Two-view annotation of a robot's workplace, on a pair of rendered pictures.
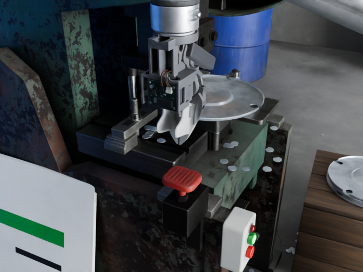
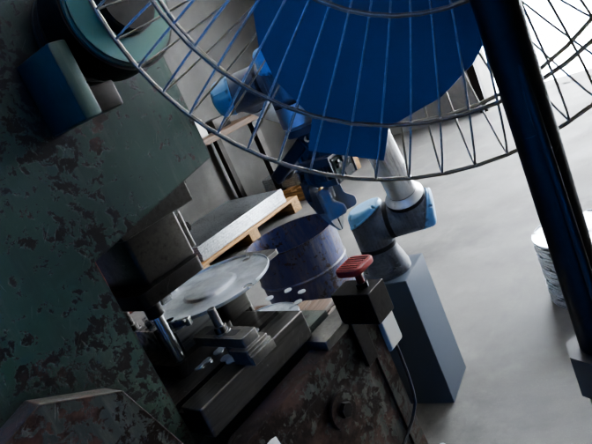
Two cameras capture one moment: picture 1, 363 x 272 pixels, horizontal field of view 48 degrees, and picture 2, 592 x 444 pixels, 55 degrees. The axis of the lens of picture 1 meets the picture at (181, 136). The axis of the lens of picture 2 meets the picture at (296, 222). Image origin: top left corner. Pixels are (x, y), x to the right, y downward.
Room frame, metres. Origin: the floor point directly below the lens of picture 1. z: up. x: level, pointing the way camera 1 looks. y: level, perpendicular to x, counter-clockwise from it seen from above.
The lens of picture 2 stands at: (0.44, 1.03, 1.17)
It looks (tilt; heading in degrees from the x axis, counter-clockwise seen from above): 15 degrees down; 286
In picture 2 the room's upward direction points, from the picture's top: 24 degrees counter-clockwise
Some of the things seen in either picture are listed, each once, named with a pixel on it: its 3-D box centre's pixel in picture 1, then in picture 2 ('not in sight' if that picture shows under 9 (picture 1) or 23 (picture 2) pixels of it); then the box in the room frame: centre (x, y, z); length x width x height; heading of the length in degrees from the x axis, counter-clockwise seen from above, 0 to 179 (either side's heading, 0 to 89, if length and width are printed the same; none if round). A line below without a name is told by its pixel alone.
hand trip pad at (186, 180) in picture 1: (181, 190); (359, 278); (0.66, 0.00, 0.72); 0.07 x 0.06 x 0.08; 61
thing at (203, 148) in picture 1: (168, 121); (191, 362); (1.06, 0.04, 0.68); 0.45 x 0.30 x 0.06; 151
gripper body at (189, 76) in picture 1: (173, 68); (319, 154); (0.63, 0.01, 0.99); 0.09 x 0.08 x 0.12; 151
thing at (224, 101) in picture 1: (208, 95); (209, 286); (0.99, -0.07, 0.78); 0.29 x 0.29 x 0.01
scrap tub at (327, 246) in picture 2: not in sight; (309, 281); (1.14, -1.27, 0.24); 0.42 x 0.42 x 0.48
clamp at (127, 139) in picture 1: (133, 119); (225, 331); (0.91, 0.12, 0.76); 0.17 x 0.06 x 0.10; 151
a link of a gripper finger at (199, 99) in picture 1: (191, 100); not in sight; (0.64, -0.02, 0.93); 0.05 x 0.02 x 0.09; 61
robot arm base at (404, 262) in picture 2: not in sight; (382, 256); (0.69, -0.63, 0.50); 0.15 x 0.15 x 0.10
